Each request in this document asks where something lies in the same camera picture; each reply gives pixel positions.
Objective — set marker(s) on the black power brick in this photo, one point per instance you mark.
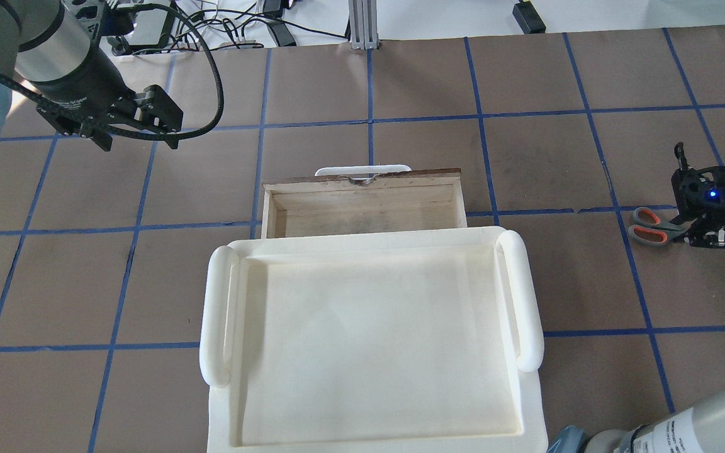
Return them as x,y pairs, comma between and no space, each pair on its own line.
527,18

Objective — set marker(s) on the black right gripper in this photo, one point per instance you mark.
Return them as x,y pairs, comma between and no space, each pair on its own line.
697,188

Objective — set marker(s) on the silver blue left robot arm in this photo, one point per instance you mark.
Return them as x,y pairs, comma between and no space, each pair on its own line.
43,41

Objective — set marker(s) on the light wooden drawer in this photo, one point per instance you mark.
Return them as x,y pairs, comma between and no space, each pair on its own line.
363,200

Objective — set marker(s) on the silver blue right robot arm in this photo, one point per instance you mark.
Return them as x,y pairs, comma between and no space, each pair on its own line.
681,261

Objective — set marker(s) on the white plastic tray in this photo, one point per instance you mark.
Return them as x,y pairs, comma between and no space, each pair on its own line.
424,341

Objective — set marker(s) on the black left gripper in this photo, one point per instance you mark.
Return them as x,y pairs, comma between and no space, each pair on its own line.
87,86

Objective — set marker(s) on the aluminium frame post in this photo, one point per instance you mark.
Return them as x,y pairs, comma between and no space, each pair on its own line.
364,33

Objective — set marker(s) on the grey orange scissors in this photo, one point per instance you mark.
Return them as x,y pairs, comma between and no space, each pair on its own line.
648,229

